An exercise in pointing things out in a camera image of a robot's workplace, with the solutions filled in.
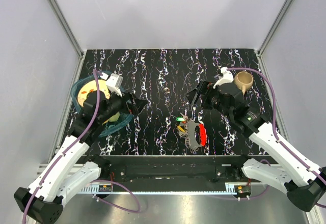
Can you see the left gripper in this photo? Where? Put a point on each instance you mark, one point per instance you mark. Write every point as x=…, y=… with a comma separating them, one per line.
x=136, y=105

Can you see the metal key holder red handle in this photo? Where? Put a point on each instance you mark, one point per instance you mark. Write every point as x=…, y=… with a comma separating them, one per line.
x=195, y=136

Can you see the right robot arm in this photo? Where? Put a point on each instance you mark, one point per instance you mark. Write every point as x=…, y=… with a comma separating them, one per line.
x=300, y=179

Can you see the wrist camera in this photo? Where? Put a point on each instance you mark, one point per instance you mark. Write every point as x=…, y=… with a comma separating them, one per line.
x=226, y=78
x=113, y=83

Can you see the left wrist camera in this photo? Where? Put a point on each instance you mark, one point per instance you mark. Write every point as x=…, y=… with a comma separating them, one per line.
x=113, y=83

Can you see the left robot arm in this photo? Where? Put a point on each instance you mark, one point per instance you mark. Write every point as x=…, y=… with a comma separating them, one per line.
x=46, y=197

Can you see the yellow-green mug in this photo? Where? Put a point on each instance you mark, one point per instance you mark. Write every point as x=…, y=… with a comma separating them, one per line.
x=113, y=118

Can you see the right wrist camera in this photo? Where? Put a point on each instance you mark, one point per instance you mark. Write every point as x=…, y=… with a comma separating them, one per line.
x=226, y=78

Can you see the black base bar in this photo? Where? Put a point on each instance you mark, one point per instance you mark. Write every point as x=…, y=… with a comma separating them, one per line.
x=207, y=168

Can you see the painted round plate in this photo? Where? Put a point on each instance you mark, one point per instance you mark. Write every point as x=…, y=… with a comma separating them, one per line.
x=90, y=87

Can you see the teal plastic container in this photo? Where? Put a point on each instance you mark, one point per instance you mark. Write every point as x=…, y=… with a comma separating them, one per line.
x=110, y=128

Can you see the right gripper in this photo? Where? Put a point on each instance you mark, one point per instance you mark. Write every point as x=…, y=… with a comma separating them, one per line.
x=205, y=88

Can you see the beige ceramic mug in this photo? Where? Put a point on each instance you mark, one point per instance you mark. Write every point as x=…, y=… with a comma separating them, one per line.
x=243, y=81

